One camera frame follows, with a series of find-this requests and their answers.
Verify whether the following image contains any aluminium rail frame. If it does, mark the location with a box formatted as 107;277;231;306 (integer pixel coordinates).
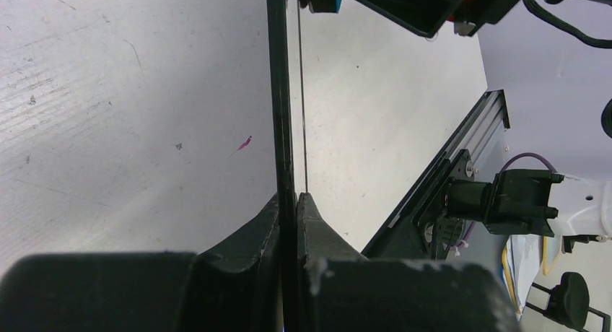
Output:
362;89;510;260

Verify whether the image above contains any small whiteboard with red writing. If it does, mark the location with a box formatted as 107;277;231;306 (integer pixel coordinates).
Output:
266;0;308;331

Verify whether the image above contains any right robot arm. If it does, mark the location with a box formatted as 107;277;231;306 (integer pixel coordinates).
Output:
288;0;611;259

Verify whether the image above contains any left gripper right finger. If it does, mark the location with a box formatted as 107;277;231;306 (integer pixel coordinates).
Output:
297;193;367;331

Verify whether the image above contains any black desk chair background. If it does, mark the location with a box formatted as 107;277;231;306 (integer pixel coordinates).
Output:
525;271;611;332

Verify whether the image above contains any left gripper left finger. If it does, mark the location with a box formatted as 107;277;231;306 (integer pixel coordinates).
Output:
191;196;280;331

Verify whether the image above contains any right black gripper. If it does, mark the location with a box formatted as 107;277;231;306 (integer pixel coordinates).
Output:
298;0;520;38

